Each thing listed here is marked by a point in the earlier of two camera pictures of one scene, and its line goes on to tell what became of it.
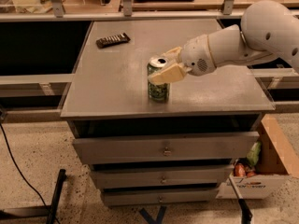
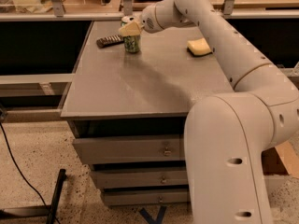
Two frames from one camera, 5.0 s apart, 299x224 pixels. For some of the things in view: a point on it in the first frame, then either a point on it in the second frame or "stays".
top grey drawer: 164,148 stays
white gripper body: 195,57 -> 149,21
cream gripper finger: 170,74 -> 131,29
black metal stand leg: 46,210 stays
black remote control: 112,40 stays
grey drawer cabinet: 140,151 stays
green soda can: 157,92 -> 132,43
